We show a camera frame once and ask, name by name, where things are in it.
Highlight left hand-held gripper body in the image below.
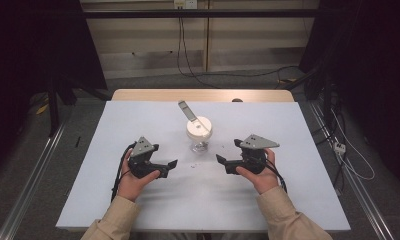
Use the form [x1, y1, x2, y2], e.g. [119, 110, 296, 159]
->
[127, 136, 171, 180]

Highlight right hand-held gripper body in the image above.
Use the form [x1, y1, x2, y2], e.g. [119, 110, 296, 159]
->
[224, 133, 281, 176]

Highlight clear jar with white lid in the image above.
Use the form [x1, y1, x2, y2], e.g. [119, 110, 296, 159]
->
[177, 99, 214, 154]

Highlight person's right hand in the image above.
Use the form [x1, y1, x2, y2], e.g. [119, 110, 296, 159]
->
[235, 148, 280, 196]

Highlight person's left hand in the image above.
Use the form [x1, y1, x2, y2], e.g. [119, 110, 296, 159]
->
[116, 156, 162, 203]

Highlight white power strip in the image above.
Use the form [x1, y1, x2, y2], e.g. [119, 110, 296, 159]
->
[333, 141, 347, 156]

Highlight black metal stand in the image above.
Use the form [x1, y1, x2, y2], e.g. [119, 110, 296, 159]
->
[47, 78, 62, 138]

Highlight yellow tape piece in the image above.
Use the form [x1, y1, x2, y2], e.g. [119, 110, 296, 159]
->
[35, 103, 50, 116]

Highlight black horizontal bar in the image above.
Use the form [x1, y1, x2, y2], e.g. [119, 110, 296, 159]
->
[82, 8, 321, 19]

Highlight black curtain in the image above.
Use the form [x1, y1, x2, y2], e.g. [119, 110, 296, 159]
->
[0, 0, 108, 174]
[299, 0, 400, 191]

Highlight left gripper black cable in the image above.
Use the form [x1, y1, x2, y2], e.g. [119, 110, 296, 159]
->
[110, 141, 137, 203]

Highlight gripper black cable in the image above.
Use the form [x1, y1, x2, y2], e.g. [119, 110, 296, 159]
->
[110, 141, 137, 203]
[265, 158, 288, 194]

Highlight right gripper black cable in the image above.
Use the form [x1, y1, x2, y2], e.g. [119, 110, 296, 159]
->
[265, 158, 288, 194]

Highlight black cables from wall socket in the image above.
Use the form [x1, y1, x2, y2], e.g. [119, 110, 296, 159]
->
[176, 16, 304, 90]

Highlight white cable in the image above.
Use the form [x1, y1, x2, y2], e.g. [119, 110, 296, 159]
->
[330, 108, 376, 182]

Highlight aluminium floor rail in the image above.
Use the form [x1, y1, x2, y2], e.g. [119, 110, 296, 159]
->
[308, 99, 396, 240]
[0, 121, 68, 240]

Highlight white wall socket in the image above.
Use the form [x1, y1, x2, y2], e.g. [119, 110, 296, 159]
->
[173, 0, 199, 10]

